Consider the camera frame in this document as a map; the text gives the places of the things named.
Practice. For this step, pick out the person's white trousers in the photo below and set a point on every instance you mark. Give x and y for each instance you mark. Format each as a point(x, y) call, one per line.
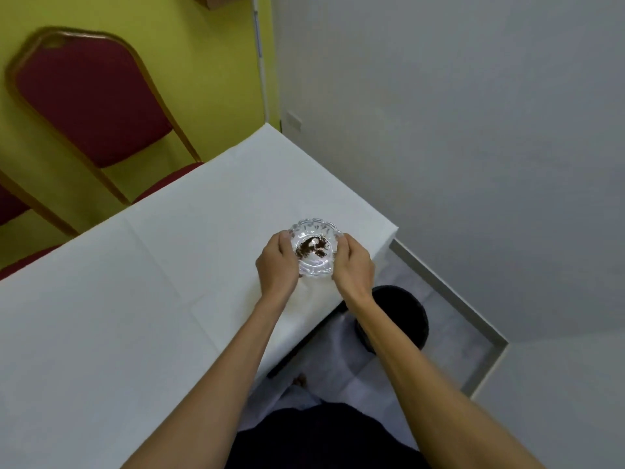
point(337, 366)

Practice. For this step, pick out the person's left forearm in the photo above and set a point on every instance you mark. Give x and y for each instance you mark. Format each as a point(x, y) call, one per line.
point(215, 380)

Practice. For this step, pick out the brown ash debris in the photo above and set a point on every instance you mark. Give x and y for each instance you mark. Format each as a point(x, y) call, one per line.
point(312, 246)

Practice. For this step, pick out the clear glass ashtray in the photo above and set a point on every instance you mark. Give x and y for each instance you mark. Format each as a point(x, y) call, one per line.
point(315, 229)

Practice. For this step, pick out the red chair with gold frame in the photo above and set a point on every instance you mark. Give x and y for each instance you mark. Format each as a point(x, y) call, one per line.
point(19, 209)
point(93, 102)

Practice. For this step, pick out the white wall conduit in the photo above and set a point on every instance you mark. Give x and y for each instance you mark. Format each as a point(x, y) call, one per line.
point(261, 58)

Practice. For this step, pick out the person's black shirt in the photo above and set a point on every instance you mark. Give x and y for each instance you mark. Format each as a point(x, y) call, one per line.
point(317, 439)

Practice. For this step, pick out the person's foot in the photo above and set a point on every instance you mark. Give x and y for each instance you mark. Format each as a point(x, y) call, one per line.
point(300, 381)

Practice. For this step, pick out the black waste bin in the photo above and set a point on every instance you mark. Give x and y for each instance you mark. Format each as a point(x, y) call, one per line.
point(400, 312)

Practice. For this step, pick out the white wall socket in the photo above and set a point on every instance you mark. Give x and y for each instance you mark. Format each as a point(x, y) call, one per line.
point(294, 120)

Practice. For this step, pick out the person's left thumb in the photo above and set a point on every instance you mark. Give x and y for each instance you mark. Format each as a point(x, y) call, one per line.
point(295, 266)

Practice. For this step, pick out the person's left hand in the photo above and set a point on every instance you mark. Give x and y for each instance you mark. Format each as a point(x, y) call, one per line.
point(274, 268)

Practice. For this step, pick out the grey skirting board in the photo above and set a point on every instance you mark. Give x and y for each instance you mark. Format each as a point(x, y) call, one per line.
point(459, 307)

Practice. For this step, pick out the white tablecloth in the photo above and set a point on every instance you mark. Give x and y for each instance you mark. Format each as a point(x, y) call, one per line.
point(146, 288)

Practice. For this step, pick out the person's right hand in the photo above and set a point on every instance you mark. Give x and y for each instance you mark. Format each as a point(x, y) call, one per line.
point(355, 271)

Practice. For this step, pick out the person's right forearm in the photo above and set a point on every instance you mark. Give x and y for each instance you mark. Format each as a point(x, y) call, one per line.
point(429, 380)

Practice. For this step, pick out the person's right thumb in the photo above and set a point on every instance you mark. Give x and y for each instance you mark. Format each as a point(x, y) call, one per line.
point(336, 268)

